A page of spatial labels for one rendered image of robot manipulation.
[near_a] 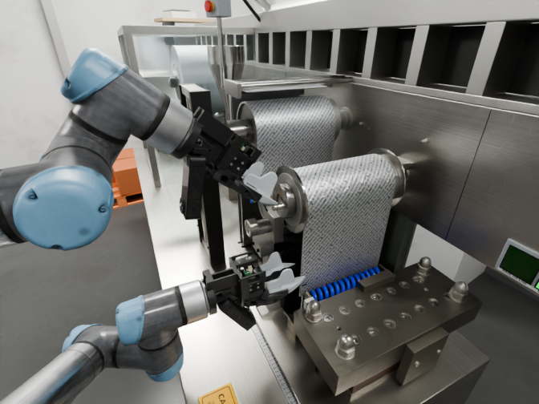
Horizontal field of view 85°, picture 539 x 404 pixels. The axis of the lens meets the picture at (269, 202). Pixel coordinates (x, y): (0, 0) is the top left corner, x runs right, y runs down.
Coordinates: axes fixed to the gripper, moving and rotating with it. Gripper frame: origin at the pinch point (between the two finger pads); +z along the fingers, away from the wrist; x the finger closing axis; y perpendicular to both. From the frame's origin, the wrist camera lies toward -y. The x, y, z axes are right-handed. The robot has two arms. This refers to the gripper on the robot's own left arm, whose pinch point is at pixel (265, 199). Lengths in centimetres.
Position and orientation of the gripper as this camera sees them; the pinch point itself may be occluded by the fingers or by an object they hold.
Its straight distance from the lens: 57.6
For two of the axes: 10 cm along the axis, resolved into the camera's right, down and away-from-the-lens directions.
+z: 6.9, 4.1, 6.0
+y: 5.8, -8.0, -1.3
